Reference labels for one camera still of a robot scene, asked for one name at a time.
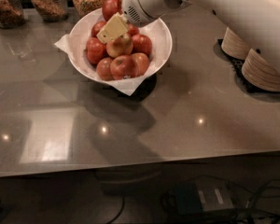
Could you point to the yellow-red apple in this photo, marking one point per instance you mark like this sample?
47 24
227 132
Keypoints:
120 46

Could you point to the red apple far left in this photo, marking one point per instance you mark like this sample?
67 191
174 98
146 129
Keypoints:
96 50

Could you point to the red apple upper right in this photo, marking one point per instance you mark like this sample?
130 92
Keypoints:
133 30

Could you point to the glass jar far left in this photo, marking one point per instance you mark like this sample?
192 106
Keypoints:
11 14

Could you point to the glass jar with label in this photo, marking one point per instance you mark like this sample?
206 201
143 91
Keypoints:
51 10

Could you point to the front stack paper plates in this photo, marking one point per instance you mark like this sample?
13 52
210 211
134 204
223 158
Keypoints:
260 73

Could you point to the white bowl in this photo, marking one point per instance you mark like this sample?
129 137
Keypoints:
157 31

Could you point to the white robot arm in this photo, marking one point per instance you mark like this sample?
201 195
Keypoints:
257 22

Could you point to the red apple front left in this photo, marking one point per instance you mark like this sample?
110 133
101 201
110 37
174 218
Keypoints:
103 69

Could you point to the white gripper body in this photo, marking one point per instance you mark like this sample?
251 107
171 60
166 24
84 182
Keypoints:
134 7

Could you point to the white paper napkin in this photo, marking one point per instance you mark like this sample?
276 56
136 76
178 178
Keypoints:
127 86

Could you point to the red apple front right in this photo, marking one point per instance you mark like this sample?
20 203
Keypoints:
142 62

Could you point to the red apple upper left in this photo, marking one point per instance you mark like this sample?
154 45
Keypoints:
96 28

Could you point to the red apple front center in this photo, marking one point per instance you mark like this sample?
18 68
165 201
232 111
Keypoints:
124 67

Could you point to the top dark red apple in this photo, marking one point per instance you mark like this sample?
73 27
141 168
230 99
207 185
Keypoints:
111 7

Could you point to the black rubber mat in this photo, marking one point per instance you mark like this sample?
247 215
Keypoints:
237 66

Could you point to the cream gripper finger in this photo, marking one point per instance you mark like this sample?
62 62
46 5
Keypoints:
116 26

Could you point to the black power box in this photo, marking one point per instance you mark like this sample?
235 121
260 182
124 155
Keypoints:
202 197

